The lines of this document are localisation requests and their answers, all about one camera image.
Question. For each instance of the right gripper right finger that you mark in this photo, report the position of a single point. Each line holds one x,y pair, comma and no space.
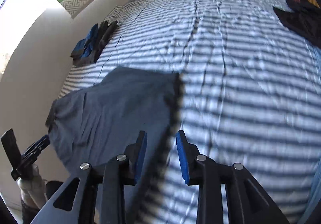
247,200

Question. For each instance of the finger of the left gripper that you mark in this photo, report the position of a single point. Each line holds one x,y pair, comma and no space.
34,150

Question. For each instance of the dark blue trousers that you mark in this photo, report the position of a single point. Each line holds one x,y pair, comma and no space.
94,124

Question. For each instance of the white gloved left hand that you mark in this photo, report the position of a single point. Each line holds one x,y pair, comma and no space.
33,189

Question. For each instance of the light blue denim jeans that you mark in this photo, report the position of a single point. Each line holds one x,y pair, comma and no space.
312,212

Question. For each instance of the blue white striped bedspread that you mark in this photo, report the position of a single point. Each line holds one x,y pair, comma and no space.
251,87

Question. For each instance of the folded blue grey clothes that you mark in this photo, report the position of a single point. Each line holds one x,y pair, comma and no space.
88,50

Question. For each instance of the black garment with yellow stripes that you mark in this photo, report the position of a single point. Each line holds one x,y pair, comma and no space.
304,19

